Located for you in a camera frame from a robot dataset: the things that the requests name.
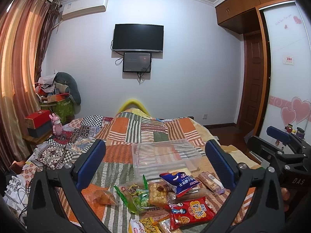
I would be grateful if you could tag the orange-ended cake roll packet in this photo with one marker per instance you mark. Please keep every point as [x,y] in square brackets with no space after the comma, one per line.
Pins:
[165,227]

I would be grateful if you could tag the pink striped window curtain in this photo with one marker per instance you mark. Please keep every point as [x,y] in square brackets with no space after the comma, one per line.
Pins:
[24,39]

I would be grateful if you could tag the white wardrobe sliding door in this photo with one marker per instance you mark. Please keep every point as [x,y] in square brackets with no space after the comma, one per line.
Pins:
[288,33]

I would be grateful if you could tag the clear plastic storage bin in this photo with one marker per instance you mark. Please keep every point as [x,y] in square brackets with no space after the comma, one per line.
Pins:
[152,159]

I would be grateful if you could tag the brown wooden door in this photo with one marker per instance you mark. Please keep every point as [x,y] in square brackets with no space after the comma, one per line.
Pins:
[253,82]

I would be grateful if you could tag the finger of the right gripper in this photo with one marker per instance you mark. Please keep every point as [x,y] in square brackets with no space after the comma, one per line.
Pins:
[262,148]
[278,135]

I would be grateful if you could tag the yellow fries snack packet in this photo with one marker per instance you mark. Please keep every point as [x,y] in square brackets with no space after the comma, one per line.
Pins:
[150,226]

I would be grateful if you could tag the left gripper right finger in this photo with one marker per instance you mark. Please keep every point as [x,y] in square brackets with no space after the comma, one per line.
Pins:
[265,212]

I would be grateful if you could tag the large black wall television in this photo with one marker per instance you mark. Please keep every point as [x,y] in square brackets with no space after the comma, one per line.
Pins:
[138,37]

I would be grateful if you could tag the yellow sponge cake block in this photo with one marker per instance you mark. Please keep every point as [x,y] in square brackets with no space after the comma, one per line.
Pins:
[179,172]

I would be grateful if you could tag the nut brittle square packet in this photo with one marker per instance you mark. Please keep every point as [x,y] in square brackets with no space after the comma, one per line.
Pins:
[158,195]

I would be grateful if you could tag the blue biscuit snack bag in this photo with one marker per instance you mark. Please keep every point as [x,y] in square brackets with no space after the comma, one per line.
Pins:
[180,183]

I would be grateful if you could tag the dark blue box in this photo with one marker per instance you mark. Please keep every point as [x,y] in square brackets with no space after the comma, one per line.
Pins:
[41,130]

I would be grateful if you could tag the pink white snack packet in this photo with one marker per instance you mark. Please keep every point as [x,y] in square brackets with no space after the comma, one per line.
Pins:
[135,226]

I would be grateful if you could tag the red gift box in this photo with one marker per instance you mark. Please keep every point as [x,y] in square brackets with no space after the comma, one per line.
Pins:
[37,119]

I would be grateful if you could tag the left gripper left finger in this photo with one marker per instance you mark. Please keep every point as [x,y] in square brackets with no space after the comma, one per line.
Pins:
[45,212]

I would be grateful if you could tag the red chip snack bag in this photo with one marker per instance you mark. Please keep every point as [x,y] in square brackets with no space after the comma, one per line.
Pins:
[190,212]

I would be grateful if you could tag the white wall air conditioner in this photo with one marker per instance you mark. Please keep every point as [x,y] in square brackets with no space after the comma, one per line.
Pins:
[83,7]

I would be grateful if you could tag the pink plush toy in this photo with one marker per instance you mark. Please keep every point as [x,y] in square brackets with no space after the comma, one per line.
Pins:
[56,124]

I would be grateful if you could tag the brown overhead wooden cabinet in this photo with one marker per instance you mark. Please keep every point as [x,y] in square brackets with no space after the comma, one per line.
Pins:
[239,16]

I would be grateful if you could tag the brown wafer biscuit packet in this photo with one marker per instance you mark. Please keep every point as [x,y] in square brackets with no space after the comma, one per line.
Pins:
[211,182]

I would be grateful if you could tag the orange pastry packet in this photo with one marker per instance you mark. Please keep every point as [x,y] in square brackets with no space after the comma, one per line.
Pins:
[104,197]

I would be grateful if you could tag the small black wall monitor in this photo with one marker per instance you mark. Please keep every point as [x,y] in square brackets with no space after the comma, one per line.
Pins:
[137,62]

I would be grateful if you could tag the patchwork quilt bedspread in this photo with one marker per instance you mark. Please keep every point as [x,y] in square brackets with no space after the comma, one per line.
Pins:
[103,175]

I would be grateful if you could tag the clear green-edged snack bag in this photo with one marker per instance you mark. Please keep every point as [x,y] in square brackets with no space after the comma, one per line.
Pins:
[135,195]

